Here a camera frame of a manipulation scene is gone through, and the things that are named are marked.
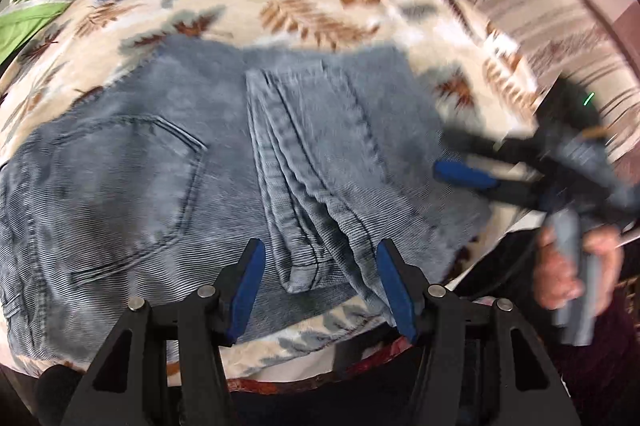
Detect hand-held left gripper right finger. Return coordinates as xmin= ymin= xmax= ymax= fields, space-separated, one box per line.
xmin=376 ymin=239 xmax=583 ymax=426

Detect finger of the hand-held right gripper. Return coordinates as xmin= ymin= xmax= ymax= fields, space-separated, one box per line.
xmin=442 ymin=126 xmax=546 ymax=169
xmin=433 ymin=160 xmax=548 ymax=209

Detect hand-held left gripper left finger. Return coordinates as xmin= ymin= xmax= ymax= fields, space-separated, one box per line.
xmin=60 ymin=238 xmax=267 ymax=426

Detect grey-blue denim pants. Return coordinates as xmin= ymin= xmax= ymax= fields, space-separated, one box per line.
xmin=0 ymin=34 xmax=493 ymax=374

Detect person's right hand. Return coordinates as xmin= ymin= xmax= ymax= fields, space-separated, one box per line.
xmin=532 ymin=226 xmax=623 ymax=311

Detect striped floral cushion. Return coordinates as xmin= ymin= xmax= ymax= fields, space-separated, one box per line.
xmin=435 ymin=0 xmax=640 ymax=167

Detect leaf-print bedspread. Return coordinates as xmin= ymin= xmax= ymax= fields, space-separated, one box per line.
xmin=0 ymin=0 xmax=551 ymax=379

